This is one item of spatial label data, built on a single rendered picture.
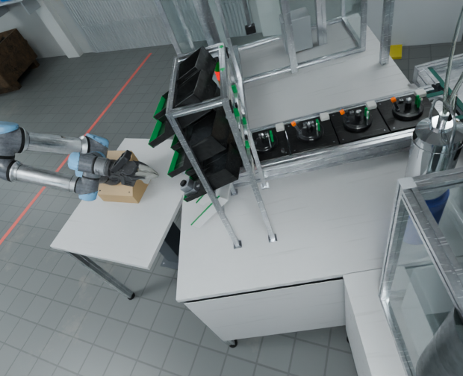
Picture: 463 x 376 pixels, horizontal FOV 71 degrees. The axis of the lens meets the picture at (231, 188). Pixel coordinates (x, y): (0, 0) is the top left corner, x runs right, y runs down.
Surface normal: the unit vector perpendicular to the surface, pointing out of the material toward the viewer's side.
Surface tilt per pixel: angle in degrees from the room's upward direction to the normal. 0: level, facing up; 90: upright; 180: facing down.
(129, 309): 0
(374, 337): 0
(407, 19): 77
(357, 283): 0
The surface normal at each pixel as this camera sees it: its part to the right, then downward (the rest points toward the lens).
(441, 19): -0.36, 0.62
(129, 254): -0.27, -0.62
